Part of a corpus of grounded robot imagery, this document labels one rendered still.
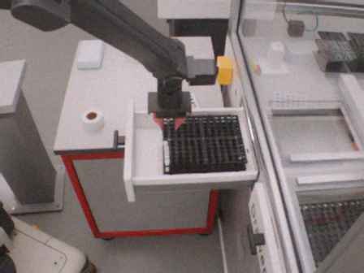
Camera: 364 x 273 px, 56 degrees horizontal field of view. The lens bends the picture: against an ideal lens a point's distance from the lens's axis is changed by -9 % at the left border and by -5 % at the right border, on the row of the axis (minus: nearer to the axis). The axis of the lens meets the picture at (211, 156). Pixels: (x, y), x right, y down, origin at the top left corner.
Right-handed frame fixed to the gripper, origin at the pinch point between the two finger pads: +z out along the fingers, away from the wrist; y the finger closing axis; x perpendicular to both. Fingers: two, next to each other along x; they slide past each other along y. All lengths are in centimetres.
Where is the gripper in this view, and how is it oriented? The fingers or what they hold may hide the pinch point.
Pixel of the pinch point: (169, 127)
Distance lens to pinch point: 92.5
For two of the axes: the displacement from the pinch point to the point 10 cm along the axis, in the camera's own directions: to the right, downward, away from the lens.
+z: -1.0, 6.0, 7.9
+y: -9.9, 0.3, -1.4
